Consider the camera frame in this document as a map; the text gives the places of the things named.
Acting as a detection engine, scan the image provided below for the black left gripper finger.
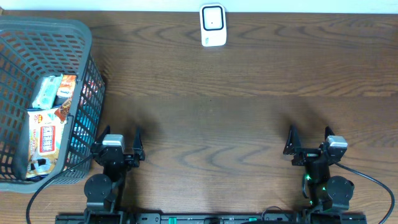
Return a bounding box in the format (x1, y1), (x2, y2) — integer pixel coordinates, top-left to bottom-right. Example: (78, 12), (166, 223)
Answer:
(132, 127), (143, 150)
(95, 125), (111, 144)

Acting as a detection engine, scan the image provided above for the small orange snack packet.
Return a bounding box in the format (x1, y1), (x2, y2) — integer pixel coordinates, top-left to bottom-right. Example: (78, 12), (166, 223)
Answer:
(57, 75), (76, 98)

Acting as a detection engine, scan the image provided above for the yellow snack bag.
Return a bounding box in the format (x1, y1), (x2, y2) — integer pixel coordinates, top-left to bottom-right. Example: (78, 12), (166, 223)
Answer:
(25, 108), (66, 180)

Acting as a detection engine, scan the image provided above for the teal wet wipes pack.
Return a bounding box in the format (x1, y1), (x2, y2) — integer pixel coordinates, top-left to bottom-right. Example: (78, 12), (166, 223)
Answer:
(32, 74), (63, 110)

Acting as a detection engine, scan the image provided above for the red brown chocolate bar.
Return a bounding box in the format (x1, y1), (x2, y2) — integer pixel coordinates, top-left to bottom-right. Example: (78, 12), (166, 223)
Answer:
(54, 97), (72, 122)

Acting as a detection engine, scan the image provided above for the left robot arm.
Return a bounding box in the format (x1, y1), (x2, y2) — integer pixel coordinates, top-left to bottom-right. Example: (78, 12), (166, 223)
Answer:
(83, 126), (146, 223)

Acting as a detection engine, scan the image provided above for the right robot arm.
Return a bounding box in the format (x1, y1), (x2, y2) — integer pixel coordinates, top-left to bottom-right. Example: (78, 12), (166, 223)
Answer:
(283, 125), (354, 223)

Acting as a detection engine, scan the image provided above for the white barcode scanner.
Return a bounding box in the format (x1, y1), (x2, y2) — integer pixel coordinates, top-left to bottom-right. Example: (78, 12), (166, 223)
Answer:
(200, 4), (227, 47)

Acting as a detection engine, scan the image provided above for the grey plastic shopping basket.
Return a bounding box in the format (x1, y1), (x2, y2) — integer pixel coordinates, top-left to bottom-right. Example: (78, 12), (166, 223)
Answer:
(1, 16), (105, 194)

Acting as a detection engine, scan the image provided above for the left black cable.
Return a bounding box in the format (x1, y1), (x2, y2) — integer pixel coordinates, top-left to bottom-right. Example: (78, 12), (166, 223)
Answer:
(25, 153), (95, 224)

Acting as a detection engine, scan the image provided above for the black cable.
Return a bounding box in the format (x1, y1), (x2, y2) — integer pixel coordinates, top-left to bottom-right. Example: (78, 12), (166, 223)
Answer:
(25, 153), (95, 224)
(333, 161), (396, 224)

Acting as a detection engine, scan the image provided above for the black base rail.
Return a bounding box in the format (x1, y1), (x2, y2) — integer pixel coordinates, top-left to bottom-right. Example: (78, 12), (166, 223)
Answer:
(55, 212), (368, 224)

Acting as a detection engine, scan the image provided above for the right black cable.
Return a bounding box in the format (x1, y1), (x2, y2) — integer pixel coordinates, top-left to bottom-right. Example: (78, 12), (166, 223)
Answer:
(333, 161), (396, 224)

